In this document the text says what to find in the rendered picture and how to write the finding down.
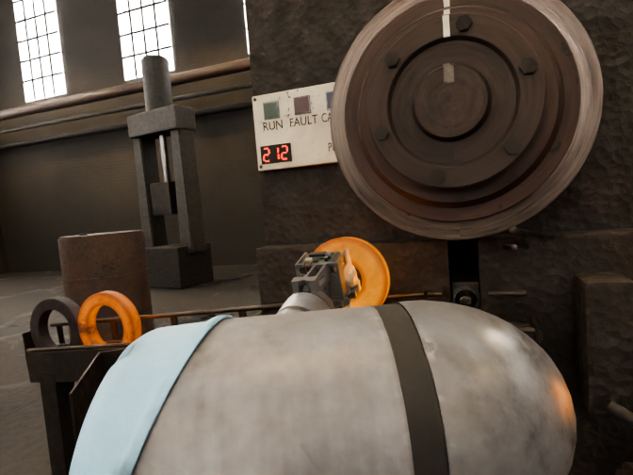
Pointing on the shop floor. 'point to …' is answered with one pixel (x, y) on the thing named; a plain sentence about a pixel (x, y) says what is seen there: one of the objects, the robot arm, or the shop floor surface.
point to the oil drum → (107, 273)
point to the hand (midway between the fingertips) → (345, 269)
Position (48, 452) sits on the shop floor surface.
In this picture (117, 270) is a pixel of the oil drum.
